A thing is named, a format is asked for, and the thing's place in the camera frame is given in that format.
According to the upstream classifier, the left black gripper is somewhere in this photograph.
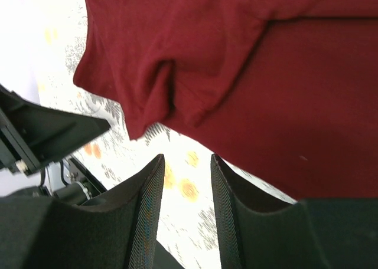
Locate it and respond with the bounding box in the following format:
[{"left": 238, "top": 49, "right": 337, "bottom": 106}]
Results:
[{"left": 1, "top": 87, "right": 110, "bottom": 204}]

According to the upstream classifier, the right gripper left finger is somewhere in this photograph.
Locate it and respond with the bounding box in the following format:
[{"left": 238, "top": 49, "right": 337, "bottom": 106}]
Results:
[{"left": 53, "top": 155, "right": 165, "bottom": 268}]

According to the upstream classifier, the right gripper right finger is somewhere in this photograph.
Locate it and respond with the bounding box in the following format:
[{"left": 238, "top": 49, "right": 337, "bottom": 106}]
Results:
[{"left": 210, "top": 154, "right": 331, "bottom": 268}]

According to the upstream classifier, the dark red t-shirt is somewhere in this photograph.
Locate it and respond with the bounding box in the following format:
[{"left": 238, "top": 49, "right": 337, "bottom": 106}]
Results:
[{"left": 73, "top": 0, "right": 377, "bottom": 199}]

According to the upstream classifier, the floral table mat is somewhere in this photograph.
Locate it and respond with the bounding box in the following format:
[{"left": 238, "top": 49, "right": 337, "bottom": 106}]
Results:
[{"left": 32, "top": 0, "right": 299, "bottom": 269}]

